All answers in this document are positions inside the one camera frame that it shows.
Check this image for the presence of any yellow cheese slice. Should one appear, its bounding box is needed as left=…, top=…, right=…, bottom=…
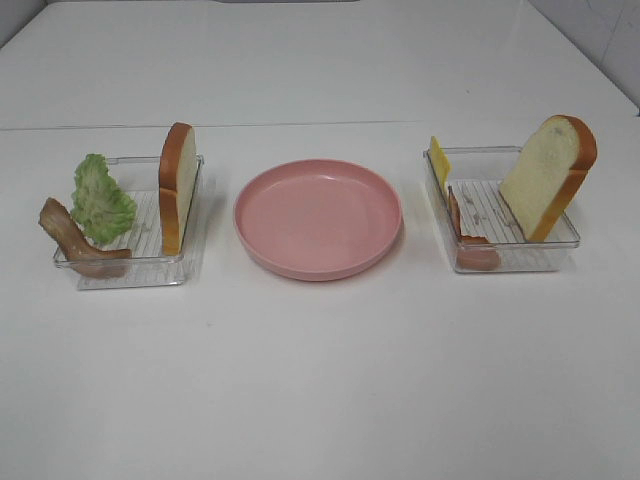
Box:
left=429, top=136, right=451, bottom=196

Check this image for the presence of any pink bacon strip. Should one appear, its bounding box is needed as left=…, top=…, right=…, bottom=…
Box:
left=447, top=186, right=500, bottom=271

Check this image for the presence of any bread slice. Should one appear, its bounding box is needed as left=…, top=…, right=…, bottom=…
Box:
left=158, top=122, right=198, bottom=256
left=499, top=115, right=597, bottom=242

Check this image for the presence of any green lettuce leaf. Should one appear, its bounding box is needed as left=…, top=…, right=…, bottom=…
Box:
left=71, top=153, right=137, bottom=245

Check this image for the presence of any dark bacon strip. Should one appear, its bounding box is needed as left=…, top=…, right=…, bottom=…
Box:
left=38, top=197, right=131, bottom=279

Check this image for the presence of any pink round plate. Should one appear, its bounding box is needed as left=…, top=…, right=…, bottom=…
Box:
left=234, top=159, right=403, bottom=281

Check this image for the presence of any right clear plastic tray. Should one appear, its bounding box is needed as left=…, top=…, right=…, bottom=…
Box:
left=423, top=146, right=580, bottom=274

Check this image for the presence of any clear plastic tray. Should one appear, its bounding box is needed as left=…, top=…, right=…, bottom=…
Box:
left=53, top=154, right=207, bottom=290
left=423, top=146, right=580, bottom=274

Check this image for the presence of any left clear plastic tray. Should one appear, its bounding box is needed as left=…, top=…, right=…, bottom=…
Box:
left=53, top=154, right=207, bottom=290

